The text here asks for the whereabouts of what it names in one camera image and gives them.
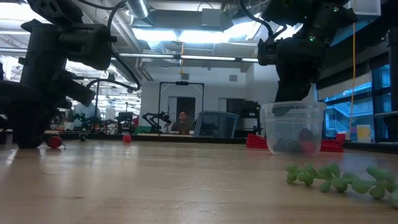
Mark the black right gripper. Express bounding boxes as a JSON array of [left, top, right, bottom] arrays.
[[272, 15, 358, 118]]

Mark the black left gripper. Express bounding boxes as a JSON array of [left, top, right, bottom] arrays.
[[14, 20, 96, 149]]

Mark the red cherry with stem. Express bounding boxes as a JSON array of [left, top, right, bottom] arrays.
[[45, 134, 67, 150]]

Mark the clear plastic tupperware cup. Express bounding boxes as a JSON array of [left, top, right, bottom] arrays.
[[262, 101, 326, 156]]

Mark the small red fruit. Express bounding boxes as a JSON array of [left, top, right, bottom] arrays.
[[300, 140, 320, 154]]

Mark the person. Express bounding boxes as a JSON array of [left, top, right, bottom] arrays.
[[170, 110, 193, 134], [70, 102, 100, 130]]

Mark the red folded cloth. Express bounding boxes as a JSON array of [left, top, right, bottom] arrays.
[[246, 133, 345, 153]]

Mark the yellow plastic container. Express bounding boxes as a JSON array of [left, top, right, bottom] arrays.
[[356, 124, 373, 140]]

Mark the black metal pole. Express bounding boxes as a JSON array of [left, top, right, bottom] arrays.
[[385, 27, 398, 113]]

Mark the artificial green succulent plant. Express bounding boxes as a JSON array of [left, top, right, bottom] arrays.
[[285, 164, 398, 208]]

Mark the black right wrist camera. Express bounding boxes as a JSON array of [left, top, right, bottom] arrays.
[[257, 39, 279, 66]]

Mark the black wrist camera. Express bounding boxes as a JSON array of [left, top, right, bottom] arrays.
[[58, 23, 118, 72], [257, 39, 279, 66]]

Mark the yellow hanging cable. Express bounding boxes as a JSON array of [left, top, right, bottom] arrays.
[[348, 23, 357, 141]]

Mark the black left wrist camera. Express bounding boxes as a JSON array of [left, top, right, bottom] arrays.
[[58, 23, 118, 72]]

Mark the black background station frame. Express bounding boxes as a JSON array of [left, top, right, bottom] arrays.
[[158, 81, 205, 134]]

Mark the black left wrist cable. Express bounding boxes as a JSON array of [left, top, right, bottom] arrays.
[[77, 0, 142, 93]]

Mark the black aluminium table frame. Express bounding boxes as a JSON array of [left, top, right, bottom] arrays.
[[43, 132, 398, 154]]

